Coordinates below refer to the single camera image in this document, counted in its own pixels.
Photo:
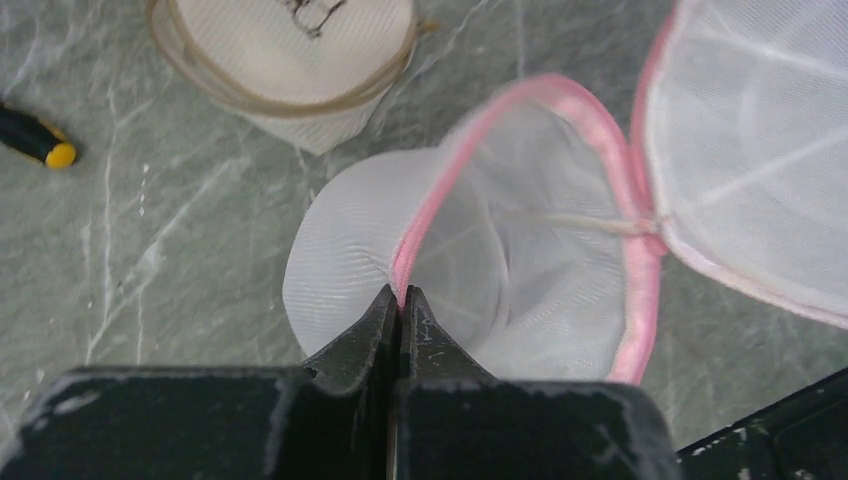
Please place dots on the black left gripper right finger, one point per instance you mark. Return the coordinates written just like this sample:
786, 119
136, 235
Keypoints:
455, 421

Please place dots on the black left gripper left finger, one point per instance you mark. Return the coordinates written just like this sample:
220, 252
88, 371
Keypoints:
323, 419

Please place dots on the white mesh bag red zipper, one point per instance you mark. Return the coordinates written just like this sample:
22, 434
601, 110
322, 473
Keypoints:
536, 228

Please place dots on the beige mesh laundry bag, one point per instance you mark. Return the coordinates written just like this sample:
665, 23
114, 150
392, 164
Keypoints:
311, 73

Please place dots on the small yellow black screwdriver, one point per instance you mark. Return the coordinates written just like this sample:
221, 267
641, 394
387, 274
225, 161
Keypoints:
35, 139

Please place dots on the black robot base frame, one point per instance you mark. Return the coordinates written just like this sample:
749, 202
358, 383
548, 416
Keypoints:
802, 436

